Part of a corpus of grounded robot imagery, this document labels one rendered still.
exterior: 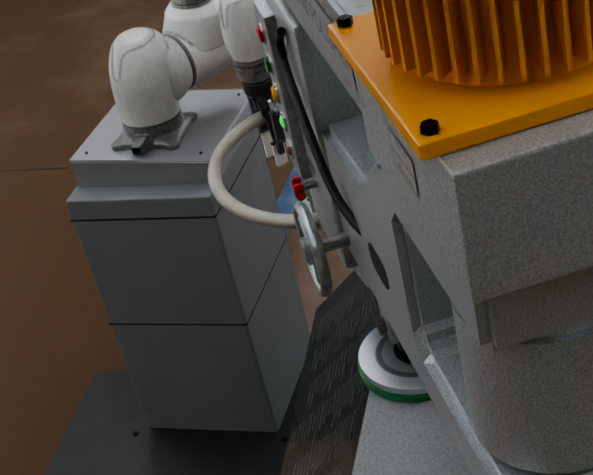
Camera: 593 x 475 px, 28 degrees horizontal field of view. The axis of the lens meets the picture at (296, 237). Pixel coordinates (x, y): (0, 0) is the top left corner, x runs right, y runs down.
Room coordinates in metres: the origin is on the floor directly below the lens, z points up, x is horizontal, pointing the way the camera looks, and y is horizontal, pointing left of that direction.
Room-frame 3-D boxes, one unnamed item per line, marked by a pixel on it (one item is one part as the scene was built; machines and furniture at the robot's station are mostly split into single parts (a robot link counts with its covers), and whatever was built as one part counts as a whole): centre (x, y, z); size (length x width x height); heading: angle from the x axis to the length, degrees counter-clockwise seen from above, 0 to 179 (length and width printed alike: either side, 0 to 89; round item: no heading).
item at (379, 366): (1.62, -0.16, 0.89); 0.21 x 0.21 x 0.01
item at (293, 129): (1.68, -0.04, 1.41); 0.08 x 0.03 x 0.28; 6
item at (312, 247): (1.49, -0.05, 1.24); 0.15 x 0.10 x 0.15; 6
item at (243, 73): (2.47, 0.00, 1.11); 0.09 x 0.09 x 0.06
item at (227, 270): (2.74, 0.29, 0.40); 0.50 x 0.50 x 0.80; 67
